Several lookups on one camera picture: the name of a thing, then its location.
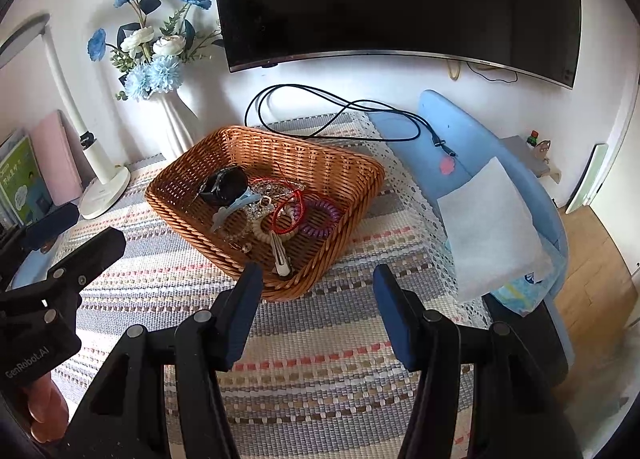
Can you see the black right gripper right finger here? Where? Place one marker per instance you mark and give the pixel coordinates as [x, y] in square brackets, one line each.
[514, 413]

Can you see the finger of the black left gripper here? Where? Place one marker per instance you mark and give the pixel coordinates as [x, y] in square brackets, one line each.
[88, 261]

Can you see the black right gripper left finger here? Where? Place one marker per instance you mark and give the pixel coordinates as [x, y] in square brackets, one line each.
[123, 413]

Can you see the brown wicker basket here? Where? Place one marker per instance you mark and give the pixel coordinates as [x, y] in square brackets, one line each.
[313, 197]

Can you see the left hand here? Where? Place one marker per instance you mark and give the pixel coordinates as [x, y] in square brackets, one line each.
[49, 410]

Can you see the white desk lamp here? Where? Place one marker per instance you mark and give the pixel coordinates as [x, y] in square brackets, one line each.
[111, 181]

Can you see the green book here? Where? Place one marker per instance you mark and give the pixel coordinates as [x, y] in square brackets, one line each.
[23, 189]

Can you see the pink book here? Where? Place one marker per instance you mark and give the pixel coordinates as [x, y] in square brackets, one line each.
[55, 159]

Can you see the white folded cloth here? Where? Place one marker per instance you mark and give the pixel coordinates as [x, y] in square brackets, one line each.
[491, 234]

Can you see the black hair claw clip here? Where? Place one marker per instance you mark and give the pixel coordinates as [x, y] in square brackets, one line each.
[224, 186]

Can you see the striped woven table mat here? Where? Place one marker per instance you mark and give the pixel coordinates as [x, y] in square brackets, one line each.
[310, 395]

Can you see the white ribbed vase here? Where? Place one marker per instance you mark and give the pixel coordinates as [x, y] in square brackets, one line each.
[180, 128]

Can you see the light blue hair clip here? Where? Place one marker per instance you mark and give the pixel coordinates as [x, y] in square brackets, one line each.
[249, 197]

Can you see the silver snap hair clip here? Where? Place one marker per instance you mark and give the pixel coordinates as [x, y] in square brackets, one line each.
[281, 264]

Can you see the blue white artificial flowers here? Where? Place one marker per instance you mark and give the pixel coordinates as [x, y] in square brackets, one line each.
[149, 58]

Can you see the black monitor screen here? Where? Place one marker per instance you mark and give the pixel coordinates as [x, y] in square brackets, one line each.
[540, 38]

